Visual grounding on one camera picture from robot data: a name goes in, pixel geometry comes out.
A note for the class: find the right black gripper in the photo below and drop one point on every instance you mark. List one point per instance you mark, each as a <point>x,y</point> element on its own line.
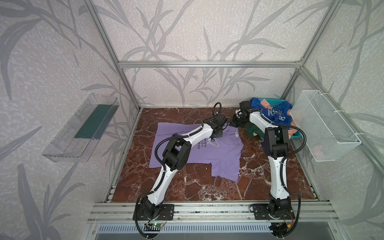
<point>238,117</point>

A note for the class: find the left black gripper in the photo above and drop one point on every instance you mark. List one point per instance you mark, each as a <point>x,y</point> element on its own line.
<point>220,119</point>

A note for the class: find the purple t-shirt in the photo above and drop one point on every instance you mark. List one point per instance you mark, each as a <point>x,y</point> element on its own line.
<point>223,154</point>

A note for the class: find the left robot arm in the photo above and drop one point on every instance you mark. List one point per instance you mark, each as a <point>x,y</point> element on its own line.
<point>173,154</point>

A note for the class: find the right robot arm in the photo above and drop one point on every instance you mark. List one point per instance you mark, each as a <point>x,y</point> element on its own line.
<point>276,145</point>

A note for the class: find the green t-shirt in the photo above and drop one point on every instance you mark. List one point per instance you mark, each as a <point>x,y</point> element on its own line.
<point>252,131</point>

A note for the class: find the teal plastic basket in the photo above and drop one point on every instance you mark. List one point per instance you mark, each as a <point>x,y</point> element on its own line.
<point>274,102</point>

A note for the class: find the blue t-shirt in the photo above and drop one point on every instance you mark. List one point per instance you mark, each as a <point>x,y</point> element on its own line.
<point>273,112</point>

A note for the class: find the right wiring bundle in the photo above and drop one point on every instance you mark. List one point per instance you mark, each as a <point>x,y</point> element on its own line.
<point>280,228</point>

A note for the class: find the left circuit board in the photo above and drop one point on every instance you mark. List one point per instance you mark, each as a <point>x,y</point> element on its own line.
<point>154,227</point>

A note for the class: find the clear plastic tray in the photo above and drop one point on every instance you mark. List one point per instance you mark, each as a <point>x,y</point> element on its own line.
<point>77,140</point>

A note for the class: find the white wire basket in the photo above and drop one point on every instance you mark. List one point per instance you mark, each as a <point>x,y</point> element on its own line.
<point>329,136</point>

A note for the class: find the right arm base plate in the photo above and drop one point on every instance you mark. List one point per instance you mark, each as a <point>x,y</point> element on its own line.
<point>259,211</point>

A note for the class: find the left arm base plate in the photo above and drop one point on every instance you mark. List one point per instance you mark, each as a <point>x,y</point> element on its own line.
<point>163,212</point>

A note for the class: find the aluminium front rail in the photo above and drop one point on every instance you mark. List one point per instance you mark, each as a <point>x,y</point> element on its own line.
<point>209,212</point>

